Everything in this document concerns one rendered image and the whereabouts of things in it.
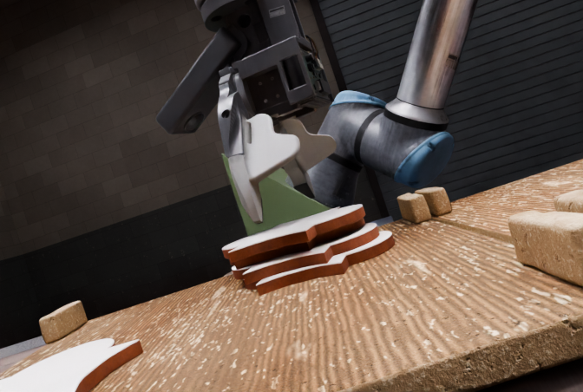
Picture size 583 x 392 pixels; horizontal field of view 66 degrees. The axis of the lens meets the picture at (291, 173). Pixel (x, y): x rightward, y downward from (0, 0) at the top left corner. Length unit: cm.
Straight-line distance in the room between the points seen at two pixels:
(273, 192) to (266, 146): 52
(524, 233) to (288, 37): 25
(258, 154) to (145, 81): 558
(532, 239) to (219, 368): 16
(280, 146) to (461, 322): 20
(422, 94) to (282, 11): 44
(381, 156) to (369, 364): 66
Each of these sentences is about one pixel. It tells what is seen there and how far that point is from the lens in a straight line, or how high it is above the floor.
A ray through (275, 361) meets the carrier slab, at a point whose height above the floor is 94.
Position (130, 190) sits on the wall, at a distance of 597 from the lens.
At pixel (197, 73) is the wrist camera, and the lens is 43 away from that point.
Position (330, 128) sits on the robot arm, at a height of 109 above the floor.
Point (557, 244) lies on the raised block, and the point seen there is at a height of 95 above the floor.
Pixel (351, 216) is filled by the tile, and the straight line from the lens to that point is 38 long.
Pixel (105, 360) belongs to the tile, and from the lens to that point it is 32.
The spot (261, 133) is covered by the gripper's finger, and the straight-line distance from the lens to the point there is 37.
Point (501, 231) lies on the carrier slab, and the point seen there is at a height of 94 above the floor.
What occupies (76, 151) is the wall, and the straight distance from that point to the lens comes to 636.
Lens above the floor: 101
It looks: 1 degrees up
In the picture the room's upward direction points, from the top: 18 degrees counter-clockwise
